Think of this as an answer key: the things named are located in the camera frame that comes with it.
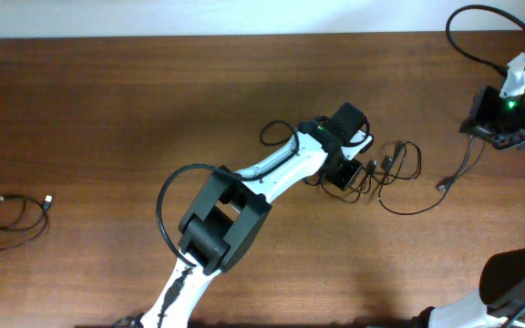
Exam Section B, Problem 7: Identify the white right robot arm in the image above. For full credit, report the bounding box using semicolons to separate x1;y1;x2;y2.
408;54;525;328

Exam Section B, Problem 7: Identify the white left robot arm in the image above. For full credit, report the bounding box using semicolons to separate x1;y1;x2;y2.
114;102;374;327

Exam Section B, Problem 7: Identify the black thin plug cable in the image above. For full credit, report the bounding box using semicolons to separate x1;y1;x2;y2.
305;139;423;205

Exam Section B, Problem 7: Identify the black short USB cable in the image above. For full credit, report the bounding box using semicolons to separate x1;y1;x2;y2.
0;194;54;283

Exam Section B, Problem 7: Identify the black USB-A cable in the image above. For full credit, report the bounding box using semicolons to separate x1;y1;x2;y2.
376;134;487;217

